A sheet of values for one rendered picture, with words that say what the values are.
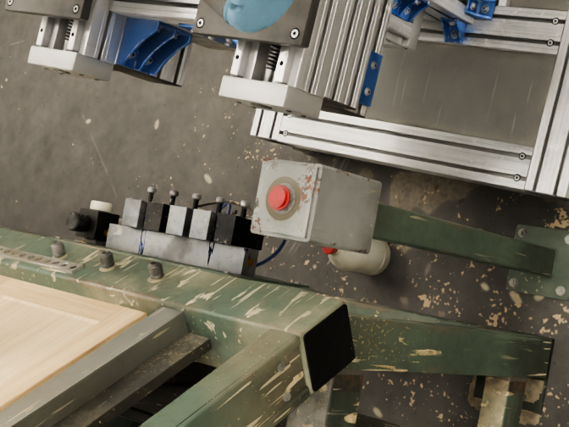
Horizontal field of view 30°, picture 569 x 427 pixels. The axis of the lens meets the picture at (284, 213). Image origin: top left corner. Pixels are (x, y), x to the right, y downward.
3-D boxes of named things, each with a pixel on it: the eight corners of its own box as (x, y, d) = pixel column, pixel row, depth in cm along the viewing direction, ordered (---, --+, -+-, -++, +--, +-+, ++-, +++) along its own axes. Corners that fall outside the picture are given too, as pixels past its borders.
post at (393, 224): (558, 250, 232) (367, 199, 174) (553, 277, 232) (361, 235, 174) (533, 246, 236) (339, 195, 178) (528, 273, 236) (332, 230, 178)
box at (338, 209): (386, 183, 172) (321, 163, 158) (373, 255, 172) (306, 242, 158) (328, 175, 180) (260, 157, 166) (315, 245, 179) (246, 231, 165)
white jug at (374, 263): (395, 238, 259) (349, 228, 243) (388, 278, 258) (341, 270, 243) (362, 233, 265) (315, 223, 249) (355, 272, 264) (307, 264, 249)
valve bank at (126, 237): (323, 214, 202) (241, 195, 183) (310, 288, 201) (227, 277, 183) (143, 187, 233) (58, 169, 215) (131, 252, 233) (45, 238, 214)
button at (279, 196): (297, 187, 161) (289, 185, 160) (293, 213, 161) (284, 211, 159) (278, 185, 164) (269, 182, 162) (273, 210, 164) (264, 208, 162)
